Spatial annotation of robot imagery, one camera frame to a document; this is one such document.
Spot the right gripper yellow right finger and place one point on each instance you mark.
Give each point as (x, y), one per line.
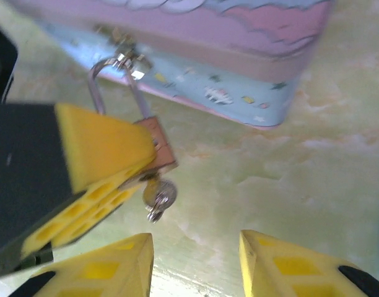
(285, 272)

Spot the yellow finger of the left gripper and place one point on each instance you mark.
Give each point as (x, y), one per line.
(106, 145)
(84, 213)

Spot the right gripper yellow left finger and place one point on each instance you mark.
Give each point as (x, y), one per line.
(115, 272)

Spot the cartoon print tin box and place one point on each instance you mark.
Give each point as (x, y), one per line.
(239, 46)

